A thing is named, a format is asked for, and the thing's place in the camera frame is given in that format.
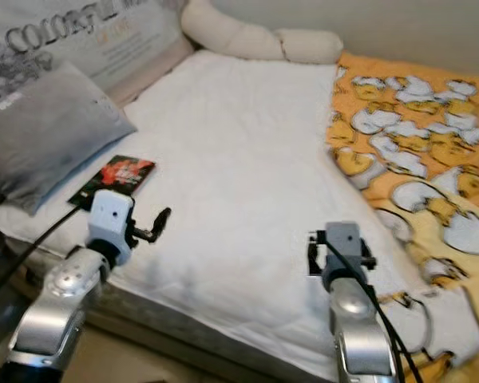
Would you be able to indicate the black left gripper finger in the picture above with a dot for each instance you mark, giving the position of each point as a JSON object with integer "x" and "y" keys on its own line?
{"x": 161, "y": 223}

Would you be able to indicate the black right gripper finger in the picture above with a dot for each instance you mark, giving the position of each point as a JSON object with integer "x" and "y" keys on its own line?
{"x": 311, "y": 259}

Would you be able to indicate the dark red-printed book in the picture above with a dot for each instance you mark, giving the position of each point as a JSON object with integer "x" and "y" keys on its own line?
{"x": 120, "y": 171}

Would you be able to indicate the grey pillow with white lettering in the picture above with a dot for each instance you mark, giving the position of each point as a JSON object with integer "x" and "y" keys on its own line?
{"x": 48, "y": 136}

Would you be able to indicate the yellow cartoon egg duvet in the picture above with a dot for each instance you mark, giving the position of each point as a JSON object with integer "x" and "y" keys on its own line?
{"x": 415, "y": 128}

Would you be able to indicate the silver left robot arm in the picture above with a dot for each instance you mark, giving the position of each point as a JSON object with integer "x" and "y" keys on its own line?
{"x": 56, "y": 307}

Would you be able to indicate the white quilted mattress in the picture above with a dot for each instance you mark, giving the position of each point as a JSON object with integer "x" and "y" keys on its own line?
{"x": 247, "y": 175}

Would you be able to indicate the beige bed base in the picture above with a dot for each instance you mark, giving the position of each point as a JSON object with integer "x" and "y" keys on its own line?
{"x": 176, "y": 335}

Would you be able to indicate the cream bolster pillow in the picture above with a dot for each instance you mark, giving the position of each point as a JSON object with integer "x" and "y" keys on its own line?
{"x": 239, "y": 36}

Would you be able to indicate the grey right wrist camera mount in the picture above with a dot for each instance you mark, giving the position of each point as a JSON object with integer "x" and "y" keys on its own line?
{"x": 345, "y": 247}

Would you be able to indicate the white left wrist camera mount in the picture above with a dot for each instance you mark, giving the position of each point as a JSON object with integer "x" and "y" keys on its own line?
{"x": 109, "y": 217}

